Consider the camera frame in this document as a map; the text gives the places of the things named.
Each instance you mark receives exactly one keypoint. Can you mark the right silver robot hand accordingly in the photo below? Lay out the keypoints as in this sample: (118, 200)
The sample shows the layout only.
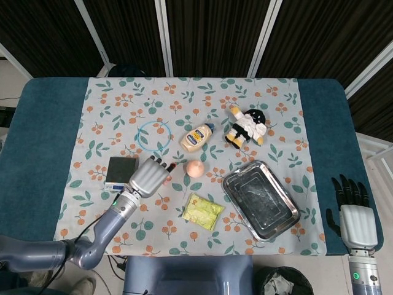
(357, 224)

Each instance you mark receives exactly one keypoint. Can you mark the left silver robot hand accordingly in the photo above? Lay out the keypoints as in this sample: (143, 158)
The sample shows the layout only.
(147, 179)

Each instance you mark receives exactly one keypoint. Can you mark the pink orange small toy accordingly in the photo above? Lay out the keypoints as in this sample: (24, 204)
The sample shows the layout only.
(167, 181)

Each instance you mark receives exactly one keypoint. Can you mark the digital kitchen scale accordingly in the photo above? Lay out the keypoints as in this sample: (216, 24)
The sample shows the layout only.
(121, 169)

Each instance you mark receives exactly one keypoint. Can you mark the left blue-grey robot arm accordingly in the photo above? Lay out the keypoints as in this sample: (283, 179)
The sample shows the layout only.
(104, 227)

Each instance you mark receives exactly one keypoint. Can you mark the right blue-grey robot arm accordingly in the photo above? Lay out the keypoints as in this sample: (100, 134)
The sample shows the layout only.
(365, 273)

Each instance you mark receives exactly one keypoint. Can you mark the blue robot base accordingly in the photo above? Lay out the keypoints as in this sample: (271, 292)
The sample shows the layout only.
(187, 276)

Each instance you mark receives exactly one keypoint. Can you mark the peach coloured ball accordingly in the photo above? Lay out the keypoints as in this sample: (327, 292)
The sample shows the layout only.
(195, 169)

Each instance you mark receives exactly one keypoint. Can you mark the mayonnaise squeeze bottle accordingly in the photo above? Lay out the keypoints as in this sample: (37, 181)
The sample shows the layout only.
(195, 138)

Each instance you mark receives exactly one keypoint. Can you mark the yellow-green snack packet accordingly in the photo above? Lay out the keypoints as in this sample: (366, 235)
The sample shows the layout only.
(202, 212)

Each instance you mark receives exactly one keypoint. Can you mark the white metal rack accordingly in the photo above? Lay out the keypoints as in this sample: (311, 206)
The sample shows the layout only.
(379, 156)

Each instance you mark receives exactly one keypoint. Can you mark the black trash bin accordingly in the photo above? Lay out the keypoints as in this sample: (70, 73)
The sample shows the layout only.
(284, 281)

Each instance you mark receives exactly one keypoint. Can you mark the rectangular steel tray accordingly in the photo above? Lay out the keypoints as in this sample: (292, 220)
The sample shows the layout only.
(261, 199)

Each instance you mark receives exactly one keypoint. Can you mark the teal table cover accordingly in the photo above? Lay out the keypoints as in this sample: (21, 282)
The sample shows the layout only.
(46, 138)

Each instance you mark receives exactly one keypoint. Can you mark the dark chair behind table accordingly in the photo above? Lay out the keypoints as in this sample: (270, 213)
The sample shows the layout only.
(126, 71)

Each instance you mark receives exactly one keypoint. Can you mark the floral patterned tablecloth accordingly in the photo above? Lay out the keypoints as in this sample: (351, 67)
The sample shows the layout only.
(215, 92)

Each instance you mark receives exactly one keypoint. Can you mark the black white plush penguin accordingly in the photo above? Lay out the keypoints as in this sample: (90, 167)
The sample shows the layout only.
(247, 127)

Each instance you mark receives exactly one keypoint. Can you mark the white shoe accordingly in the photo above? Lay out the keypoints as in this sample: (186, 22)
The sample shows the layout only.
(86, 287)

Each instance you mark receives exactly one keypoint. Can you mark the dark partition screen white frames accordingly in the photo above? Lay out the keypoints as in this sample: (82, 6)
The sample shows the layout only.
(212, 37)

